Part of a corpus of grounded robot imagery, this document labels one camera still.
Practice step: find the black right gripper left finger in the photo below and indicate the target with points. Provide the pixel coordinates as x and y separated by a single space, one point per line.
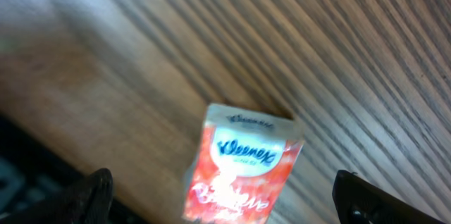
87 201

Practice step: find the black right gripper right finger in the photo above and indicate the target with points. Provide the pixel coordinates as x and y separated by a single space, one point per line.
359 202

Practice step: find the red tissue pack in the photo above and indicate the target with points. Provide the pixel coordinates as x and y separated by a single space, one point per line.
244 160

